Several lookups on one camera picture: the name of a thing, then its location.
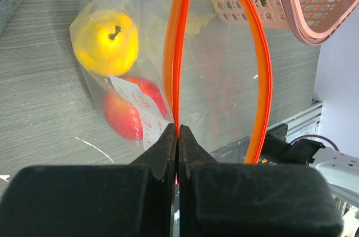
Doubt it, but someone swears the clear zip bag orange zipper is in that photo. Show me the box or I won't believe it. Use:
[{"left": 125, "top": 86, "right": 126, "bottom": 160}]
[{"left": 70, "top": 0, "right": 273, "bottom": 164}]

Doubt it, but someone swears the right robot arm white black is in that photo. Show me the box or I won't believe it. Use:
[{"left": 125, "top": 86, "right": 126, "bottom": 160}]
[{"left": 261, "top": 124, "right": 358, "bottom": 207}]

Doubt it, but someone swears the red apple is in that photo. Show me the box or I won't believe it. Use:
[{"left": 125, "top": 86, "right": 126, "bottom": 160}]
[{"left": 104, "top": 76, "right": 172, "bottom": 150}]

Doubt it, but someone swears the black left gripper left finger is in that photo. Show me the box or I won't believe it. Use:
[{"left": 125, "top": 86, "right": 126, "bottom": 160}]
[{"left": 1, "top": 124, "right": 177, "bottom": 236}]

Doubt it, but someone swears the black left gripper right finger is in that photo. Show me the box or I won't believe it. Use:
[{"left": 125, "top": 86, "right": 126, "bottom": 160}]
[{"left": 178, "top": 126, "right": 343, "bottom": 236}]

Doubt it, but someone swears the yellow pear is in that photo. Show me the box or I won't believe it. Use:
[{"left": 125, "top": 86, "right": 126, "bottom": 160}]
[{"left": 70, "top": 10, "right": 139, "bottom": 76}]

